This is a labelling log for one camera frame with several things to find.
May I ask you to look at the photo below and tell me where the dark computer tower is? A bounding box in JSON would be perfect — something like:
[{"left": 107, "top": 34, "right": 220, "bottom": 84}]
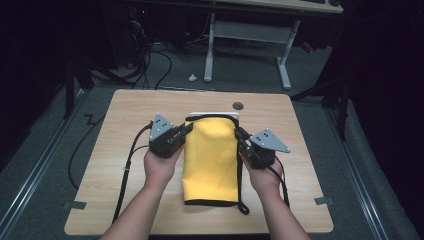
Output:
[{"left": 127, "top": 5, "right": 152, "bottom": 68}]

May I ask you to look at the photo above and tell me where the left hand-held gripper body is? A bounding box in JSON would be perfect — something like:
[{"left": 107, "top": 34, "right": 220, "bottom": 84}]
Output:
[{"left": 148, "top": 112, "right": 186, "bottom": 160}]

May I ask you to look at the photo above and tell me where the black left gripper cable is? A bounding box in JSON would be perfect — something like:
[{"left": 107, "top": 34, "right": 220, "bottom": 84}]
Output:
[{"left": 111, "top": 121, "right": 154, "bottom": 224}]

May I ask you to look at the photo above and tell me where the yellow and black cloth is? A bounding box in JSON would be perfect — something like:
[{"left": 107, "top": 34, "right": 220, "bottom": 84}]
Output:
[{"left": 181, "top": 113, "right": 251, "bottom": 216}]

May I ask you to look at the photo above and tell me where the person's right hand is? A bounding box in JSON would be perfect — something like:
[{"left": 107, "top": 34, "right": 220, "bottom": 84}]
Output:
[{"left": 239, "top": 153, "right": 285, "bottom": 198}]

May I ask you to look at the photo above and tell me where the black metal stand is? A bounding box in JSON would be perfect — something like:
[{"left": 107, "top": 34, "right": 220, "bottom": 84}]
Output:
[
  {"left": 62, "top": 59, "right": 95, "bottom": 120},
  {"left": 289, "top": 78, "right": 352, "bottom": 142}
]

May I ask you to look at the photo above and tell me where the metal floor rail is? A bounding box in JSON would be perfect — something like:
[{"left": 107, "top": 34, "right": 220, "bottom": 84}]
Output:
[
  {"left": 0, "top": 89, "right": 88, "bottom": 234},
  {"left": 324, "top": 106, "right": 390, "bottom": 240}
]

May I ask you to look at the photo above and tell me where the person's left hand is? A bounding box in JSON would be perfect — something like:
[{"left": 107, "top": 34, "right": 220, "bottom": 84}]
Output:
[{"left": 143, "top": 145, "right": 185, "bottom": 193}]

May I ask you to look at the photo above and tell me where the black floor cable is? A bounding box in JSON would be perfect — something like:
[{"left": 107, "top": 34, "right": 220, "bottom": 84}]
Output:
[{"left": 67, "top": 114, "right": 107, "bottom": 192}]

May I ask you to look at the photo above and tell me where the bundle of black cables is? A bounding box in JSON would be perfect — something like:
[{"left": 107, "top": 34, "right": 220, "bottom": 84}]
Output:
[{"left": 89, "top": 41, "right": 174, "bottom": 91}]

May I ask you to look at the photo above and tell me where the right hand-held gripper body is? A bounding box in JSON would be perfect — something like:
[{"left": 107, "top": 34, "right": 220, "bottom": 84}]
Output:
[{"left": 237, "top": 128, "right": 292, "bottom": 170}]

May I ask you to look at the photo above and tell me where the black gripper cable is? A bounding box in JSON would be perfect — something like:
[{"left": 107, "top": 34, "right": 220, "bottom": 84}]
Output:
[
  {"left": 266, "top": 155, "right": 291, "bottom": 209},
  {"left": 111, "top": 121, "right": 154, "bottom": 224}
]

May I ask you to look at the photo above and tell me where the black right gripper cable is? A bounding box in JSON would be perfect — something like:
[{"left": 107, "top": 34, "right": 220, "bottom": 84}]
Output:
[{"left": 266, "top": 155, "right": 291, "bottom": 209}]

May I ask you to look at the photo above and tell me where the desk with white legs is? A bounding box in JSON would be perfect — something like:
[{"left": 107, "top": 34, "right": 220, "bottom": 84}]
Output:
[{"left": 128, "top": 0, "right": 345, "bottom": 92}]

